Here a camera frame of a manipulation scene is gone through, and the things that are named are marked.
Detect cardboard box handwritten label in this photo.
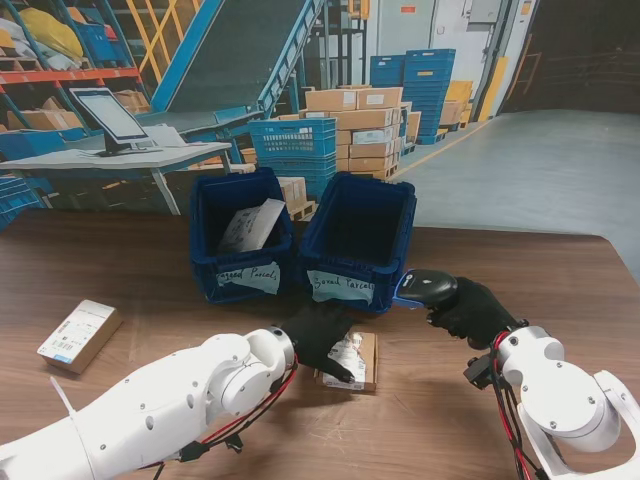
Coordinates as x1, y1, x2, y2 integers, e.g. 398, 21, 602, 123
313, 330, 379, 395

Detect red black arm cable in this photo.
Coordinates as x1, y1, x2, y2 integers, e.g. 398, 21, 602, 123
149, 367, 300, 480
489, 332, 544, 480

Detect red black right arm cable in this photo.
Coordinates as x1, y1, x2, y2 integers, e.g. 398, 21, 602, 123
489, 332, 544, 480

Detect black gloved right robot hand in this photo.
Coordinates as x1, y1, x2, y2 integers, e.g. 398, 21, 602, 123
425, 276, 521, 350

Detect white plastic mailer bag parcel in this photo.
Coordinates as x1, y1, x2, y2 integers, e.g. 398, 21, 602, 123
217, 197, 286, 254

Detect printed warehouse backdrop banner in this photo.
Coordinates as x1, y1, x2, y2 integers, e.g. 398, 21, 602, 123
0, 0, 640, 237

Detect red black left arm cable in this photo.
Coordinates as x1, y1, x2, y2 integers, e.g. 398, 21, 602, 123
149, 367, 300, 480

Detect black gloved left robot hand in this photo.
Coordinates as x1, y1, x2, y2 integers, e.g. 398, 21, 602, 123
279, 302, 357, 385

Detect paper label bagged parcels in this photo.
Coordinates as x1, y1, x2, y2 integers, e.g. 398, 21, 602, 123
215, 260, 281, 296

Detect blue bin labelled bagged parcels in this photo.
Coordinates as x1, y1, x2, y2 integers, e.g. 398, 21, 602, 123
188, 167, 296, 306

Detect blue bin labelled boxed parcels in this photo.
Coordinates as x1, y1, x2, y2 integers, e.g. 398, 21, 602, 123
298, 170, 417, 316

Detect black and blue barcode scanner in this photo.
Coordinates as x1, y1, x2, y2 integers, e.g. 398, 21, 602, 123
392, 268, 459, 308

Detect paper label boxed parcels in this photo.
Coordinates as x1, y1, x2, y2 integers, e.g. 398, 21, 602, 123
305, 268, 375, 305

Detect tall cardboard box white label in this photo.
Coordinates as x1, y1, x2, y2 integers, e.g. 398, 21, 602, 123
37, 298, 124, 375

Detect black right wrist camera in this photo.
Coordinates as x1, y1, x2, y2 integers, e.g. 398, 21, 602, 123
462, 355, 497, 392

